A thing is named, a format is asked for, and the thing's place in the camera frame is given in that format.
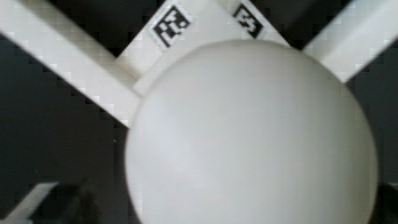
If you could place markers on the white lamp bulb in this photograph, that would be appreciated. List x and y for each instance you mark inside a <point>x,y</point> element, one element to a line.
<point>249,149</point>

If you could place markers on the white lamp base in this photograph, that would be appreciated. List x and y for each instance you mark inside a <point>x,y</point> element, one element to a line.
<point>191,23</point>

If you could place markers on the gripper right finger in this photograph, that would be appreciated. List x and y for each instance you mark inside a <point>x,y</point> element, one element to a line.
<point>393,184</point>

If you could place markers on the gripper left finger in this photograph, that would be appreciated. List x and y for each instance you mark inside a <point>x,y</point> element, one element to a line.
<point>24,210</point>

